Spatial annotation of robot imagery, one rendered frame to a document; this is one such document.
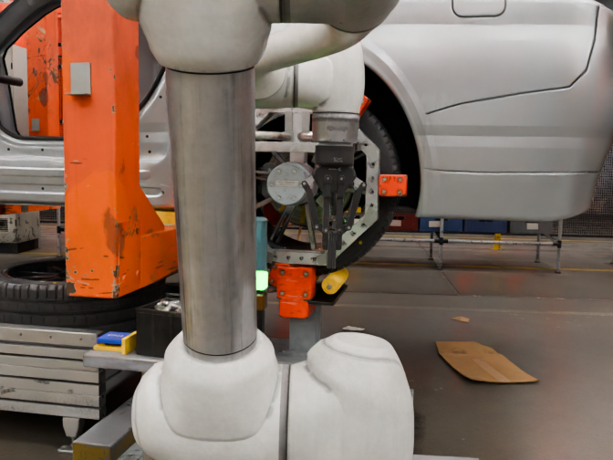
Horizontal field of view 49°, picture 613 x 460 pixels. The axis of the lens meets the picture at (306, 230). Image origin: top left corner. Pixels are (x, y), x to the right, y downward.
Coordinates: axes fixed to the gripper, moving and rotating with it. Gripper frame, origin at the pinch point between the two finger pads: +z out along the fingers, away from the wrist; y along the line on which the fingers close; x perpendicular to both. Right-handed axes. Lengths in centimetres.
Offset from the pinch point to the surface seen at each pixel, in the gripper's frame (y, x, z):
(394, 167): 29, 94, -15
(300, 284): -2, 92, 25
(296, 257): -3, 93, 16
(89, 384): -66, 74, 54
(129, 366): -45, 28, 33
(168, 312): -35.6, 27.8, 19.6
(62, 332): -75, 76, 38
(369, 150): 19, 87, -20
